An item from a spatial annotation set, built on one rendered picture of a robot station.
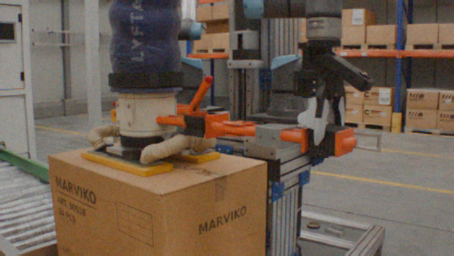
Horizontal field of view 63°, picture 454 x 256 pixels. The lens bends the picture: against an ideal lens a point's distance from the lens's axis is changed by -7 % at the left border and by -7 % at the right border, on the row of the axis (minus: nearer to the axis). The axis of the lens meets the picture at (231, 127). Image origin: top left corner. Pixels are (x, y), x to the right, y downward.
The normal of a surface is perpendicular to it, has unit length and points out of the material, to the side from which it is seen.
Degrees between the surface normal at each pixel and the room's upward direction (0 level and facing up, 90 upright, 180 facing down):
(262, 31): 90
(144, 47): 74
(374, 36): 90
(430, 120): 90
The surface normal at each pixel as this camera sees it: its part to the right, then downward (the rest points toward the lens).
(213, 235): 0.76, 0.10
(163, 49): 0.57, -0.11
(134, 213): -0.65, 0.11
